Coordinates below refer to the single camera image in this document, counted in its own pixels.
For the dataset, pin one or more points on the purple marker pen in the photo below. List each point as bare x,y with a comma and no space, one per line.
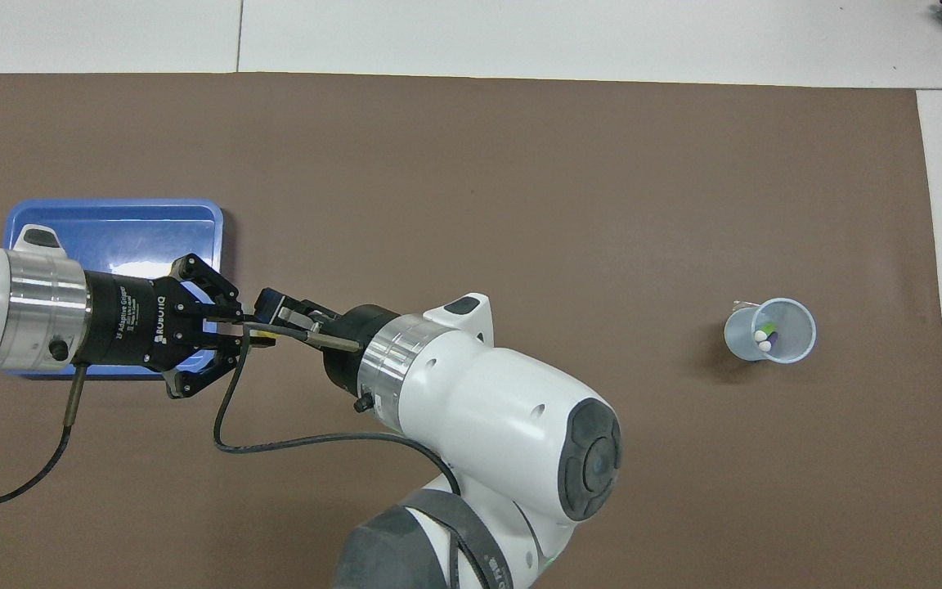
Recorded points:
773,342

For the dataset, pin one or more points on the brown table mat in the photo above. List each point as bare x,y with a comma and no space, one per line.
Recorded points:
520,147

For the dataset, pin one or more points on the translucent pale blue cup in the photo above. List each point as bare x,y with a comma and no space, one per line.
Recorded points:
798,348

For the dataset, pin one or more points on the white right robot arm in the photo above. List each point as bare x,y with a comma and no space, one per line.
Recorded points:
504,401

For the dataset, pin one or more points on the yellow marker pen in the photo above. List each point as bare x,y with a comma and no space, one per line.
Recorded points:
268,334

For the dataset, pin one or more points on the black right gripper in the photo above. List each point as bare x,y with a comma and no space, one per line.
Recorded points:
352,352

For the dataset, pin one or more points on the blue plastic tray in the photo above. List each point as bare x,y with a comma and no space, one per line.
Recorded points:
111,229

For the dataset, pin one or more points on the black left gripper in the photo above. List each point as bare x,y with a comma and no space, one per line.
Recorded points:
144,323

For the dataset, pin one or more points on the green marker pen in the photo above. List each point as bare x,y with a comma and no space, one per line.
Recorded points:
768,327

